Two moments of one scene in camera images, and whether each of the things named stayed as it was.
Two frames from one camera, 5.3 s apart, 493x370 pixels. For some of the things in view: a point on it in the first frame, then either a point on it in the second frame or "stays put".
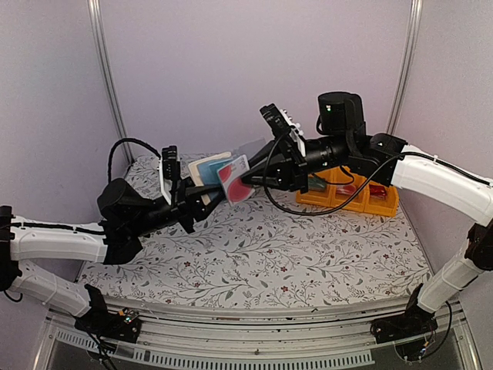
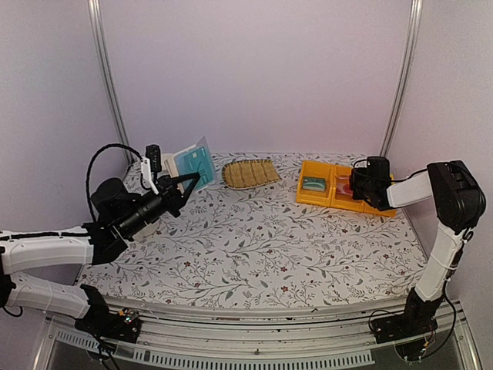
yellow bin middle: [341, 193] stays put
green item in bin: [315, 183] stays put
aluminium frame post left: [96, 20] stays put
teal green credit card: [209, 171] to [196, 161]
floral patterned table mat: [253, 252] stays put
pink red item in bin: [346, 189] stays put
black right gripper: [296, 166] to [362, 189]
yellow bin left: [318, 196] stays put
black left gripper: [183, 206] to [172, 193]
